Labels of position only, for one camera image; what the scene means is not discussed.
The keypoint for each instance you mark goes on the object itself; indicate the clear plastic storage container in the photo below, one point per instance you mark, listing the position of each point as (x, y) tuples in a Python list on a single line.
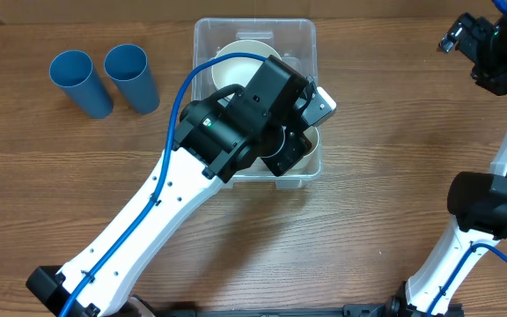
[(294, 39)]

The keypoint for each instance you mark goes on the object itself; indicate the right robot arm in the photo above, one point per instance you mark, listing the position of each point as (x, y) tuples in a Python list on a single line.
[(477, 202)]

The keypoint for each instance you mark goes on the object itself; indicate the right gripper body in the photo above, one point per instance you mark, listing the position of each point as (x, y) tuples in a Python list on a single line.
[(499, 51)]

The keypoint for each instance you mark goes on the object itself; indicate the cream tall cup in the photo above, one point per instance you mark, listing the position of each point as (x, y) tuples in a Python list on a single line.
[(313, 136)]

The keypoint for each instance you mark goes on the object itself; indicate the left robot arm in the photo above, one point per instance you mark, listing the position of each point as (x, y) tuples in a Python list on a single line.
[(208, 141)]

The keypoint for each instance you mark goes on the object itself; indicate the dark blue tall cup left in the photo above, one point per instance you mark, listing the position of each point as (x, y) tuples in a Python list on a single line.
[(74, 72)]

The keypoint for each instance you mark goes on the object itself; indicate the dark blue tall cup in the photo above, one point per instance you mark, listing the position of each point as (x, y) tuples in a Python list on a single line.
[(127, 66), (74, 72)]

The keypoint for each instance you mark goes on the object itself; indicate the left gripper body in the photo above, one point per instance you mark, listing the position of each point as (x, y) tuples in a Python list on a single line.
[(285, 137)]

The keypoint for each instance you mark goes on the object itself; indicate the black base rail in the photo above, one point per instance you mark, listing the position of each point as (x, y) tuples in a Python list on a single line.
[(280, 311)]

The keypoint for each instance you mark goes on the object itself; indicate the cream bowl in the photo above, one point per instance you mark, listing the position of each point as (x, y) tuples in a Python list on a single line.
[(240, 70)]

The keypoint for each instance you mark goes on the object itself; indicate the dark blue tall cup right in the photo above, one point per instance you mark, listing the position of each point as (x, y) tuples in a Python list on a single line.
[(127, 66)]

